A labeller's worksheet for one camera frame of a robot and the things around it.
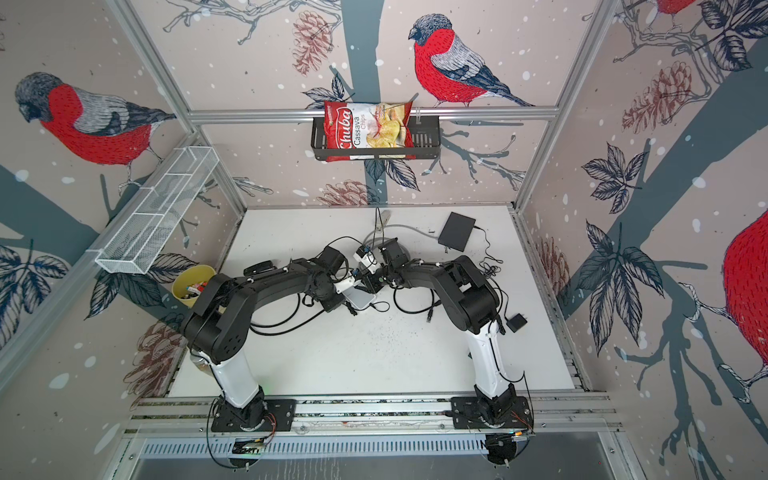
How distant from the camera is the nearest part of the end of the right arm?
0.82m

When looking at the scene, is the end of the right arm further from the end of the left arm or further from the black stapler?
the black stapler

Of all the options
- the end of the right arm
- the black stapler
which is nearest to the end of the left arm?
the end of the right arm

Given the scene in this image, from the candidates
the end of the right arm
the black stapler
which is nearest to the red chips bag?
the end of the right arm

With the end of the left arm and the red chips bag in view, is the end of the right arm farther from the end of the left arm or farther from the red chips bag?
the red chips bag
